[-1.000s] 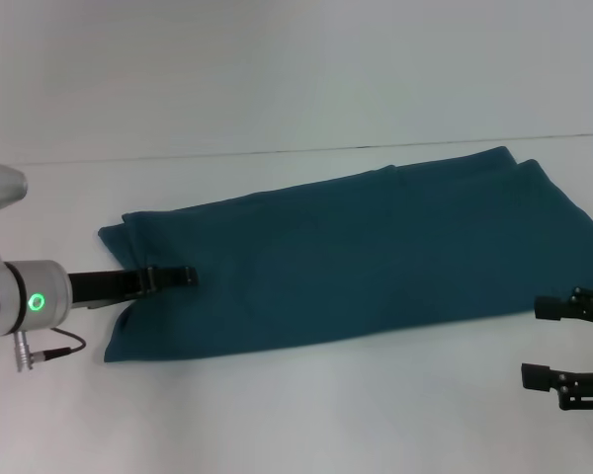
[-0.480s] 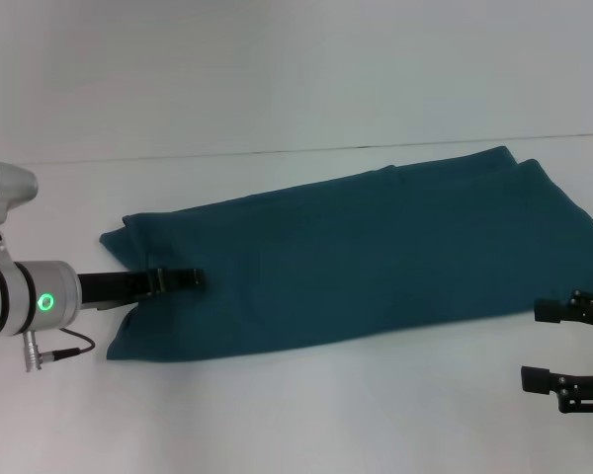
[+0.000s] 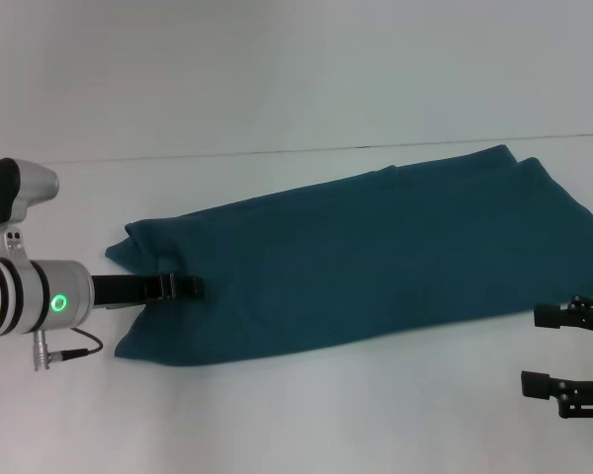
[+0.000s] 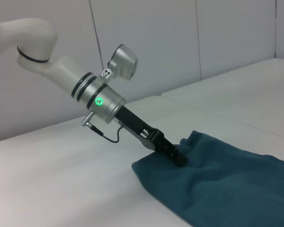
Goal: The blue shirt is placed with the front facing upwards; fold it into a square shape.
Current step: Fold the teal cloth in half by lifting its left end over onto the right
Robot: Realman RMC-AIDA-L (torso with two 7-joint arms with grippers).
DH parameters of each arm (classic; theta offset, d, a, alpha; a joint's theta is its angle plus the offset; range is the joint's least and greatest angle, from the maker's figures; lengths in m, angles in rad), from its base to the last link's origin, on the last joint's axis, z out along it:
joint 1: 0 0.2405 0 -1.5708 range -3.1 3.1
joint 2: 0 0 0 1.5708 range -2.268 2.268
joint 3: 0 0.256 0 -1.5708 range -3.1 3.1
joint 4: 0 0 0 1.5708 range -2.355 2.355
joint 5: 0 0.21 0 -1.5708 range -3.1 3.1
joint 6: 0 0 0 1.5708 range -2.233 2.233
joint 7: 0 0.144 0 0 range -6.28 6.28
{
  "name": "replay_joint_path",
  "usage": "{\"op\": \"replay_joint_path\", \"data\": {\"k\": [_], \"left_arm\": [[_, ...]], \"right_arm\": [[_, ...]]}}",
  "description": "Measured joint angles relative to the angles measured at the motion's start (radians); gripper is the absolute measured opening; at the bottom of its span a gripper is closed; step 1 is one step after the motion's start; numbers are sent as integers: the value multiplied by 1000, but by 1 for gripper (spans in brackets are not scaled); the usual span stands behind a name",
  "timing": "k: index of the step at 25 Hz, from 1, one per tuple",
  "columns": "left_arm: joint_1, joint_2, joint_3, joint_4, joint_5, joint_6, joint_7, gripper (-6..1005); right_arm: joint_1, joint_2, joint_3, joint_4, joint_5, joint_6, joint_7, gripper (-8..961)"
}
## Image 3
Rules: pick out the teal T-shirt white print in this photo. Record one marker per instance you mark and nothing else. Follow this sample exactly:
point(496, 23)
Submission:
point(375, 257)

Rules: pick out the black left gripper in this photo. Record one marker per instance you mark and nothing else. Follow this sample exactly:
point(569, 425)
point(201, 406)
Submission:
point(123, 291)

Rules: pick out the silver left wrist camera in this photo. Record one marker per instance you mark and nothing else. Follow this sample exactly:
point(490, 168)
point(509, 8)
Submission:
point(10, 202)

